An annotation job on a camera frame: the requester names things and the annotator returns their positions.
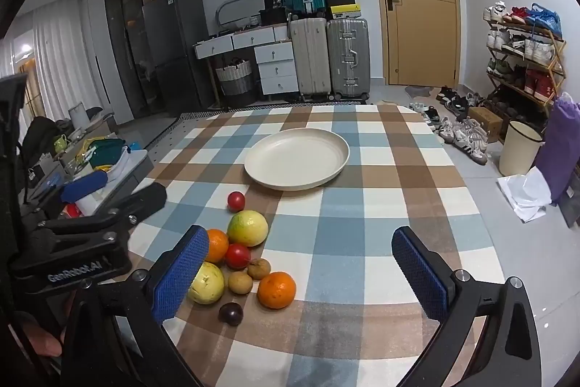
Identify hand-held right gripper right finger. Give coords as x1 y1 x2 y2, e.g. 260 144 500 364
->
391 226 542 387

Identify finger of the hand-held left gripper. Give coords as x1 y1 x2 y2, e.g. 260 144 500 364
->
25 170 109 223
40 182 167 248

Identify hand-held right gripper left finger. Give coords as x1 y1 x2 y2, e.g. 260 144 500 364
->
61 225 210 387

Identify yellow-green citrus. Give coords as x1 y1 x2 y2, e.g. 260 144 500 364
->
188 261 226 305

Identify orange mandarin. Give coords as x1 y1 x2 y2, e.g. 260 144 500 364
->
257 271 297 310
206 229 229 264

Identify small brown pear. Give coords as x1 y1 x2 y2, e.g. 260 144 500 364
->
227 271 252 294
247 258 272 280

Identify dark purple plum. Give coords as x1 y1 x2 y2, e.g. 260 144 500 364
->
219 302 244 327

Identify green citrus with orange blush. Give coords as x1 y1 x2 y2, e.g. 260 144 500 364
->
227 210 269 247

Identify cream round plate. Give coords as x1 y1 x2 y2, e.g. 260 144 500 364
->
244 128 351 191

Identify person's left hand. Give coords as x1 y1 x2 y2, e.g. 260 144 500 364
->
9 310 64 358

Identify white storage box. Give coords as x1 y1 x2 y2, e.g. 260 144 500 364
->
68 149 155 211

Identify black backpack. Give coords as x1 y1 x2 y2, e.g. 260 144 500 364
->
20 115 62 170

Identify checked tablecloth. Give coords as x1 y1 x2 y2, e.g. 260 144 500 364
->
129 103 506 387

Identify white kettle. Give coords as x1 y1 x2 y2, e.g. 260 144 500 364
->
68 101 89 129

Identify white curtain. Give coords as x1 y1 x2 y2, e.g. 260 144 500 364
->
32 4 112 134

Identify white plastic bag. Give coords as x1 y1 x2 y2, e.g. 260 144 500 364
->
497 167 554 223

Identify white wardrobe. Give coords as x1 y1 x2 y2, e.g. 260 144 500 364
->
82 0 134 125

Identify scattered pile of sneakers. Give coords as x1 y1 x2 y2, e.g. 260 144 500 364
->
408 85 490 165

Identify wicker basket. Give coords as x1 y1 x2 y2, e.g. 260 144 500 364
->
216 59 254 96

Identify dark grey fridge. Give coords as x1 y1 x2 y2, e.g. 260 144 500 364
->
142 0 214 116

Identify cream waste bin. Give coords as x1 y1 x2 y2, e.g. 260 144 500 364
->
499 120 544 177

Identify brown cardboard box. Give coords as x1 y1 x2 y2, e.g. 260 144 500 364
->
467 107 504 143

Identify dark glass cabinet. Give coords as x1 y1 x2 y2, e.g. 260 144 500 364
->
103 0 166 120

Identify white drawer dresser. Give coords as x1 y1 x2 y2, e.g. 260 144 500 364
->
194 24 300 98

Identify purple bag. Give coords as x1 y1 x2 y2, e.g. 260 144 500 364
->
534 92 580 206

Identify beige suitcase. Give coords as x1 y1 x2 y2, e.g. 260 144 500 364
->
289 17 328 102

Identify black storage box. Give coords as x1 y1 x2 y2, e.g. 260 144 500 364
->
260 8 291 26

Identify silver suitcase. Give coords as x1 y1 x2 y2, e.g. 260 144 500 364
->
326 18 371 101

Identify wooden door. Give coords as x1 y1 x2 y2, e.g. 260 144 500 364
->
366 0 462 87

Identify wooden shoe rack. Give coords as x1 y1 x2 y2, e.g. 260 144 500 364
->
485 17 567 143

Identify rows of racked shoes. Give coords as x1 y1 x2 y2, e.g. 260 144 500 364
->
482 1 565 107

